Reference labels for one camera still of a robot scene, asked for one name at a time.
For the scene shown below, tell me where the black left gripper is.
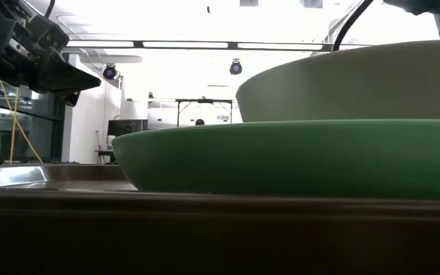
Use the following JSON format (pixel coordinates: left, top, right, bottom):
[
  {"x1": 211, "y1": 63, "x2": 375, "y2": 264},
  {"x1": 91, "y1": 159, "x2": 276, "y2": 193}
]
[{"x1": 0, "y1": 0, "x2": 102, "y2": 108}]

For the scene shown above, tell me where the green plate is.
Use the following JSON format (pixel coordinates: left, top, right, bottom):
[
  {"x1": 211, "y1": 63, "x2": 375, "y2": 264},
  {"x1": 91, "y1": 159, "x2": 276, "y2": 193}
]
[{"x1": 111, "y1": 118, "x2": 440, "y2": 202}]

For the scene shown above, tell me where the grey bowl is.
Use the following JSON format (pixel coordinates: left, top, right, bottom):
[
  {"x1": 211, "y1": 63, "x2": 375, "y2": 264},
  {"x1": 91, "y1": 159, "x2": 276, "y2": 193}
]
[{"x1": 235, "y1": 38, "x2": 440, "y2": 124}]

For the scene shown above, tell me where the dark brown tray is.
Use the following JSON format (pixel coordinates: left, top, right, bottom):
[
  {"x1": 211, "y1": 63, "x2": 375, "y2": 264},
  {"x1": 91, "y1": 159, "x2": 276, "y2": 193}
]
[{"x1": 0, "y1": 163, "x2": 440, "y2": 275}]

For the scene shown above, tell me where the round black hanging reel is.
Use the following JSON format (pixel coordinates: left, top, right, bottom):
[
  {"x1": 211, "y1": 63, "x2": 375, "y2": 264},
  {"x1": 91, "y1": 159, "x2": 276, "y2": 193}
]
[
  {"x1": 102, "y1": 63, "x2": 118, "y2": 81},
  {"x1": 228, "y1": 57, "x2": 244, "y2": 76}
]

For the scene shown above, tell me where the black monitor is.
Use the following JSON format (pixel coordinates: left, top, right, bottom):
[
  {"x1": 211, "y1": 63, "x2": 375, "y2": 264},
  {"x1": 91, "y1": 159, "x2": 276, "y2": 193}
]
[{"x1": 107, "y1": 118, "x2": 149, "y2": 138}]

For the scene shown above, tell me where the black framed background table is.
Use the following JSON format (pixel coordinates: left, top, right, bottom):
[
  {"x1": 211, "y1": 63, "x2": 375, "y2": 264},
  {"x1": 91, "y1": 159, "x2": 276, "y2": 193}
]
[{"x1": 175, "y1": 98, "x2": 235, "y2": 128}]

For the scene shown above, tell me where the black overhead beam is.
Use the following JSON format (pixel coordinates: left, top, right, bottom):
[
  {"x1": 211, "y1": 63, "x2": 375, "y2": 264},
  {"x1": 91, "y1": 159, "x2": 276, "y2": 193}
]
[{"x1": 66, "y1": 39, "x2": 370, "y2": 53}]

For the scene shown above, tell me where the yellow cable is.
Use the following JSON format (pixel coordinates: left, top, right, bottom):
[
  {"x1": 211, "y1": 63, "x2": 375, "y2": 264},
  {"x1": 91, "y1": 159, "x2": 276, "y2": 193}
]
[{"x1": 0, "y1": 79, "x2": 44, "y2": 165}]

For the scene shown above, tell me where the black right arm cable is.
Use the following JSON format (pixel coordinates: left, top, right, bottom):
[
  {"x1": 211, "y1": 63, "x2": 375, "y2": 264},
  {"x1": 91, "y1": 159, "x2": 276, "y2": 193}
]
[{"x1": 332, "y1": 0, "x2": 374, "y2": 52}]

